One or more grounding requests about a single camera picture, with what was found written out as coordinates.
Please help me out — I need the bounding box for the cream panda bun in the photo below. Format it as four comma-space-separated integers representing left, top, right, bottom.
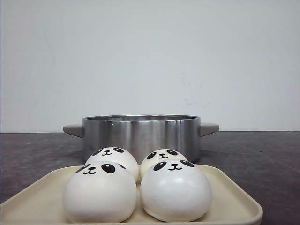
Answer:
139, 149, 187, 179
85, 147, 139, 182

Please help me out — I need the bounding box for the white panda bun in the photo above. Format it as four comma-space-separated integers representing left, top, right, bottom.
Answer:
140, 159, 212, 222
63, 161, 137, 223

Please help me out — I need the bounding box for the stainless steel steamer pot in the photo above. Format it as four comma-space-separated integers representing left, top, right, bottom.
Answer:
63, 115, 219, 163

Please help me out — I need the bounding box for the cream rectangular plastic tray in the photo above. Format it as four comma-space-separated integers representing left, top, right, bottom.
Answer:
0, 165, 263, 225

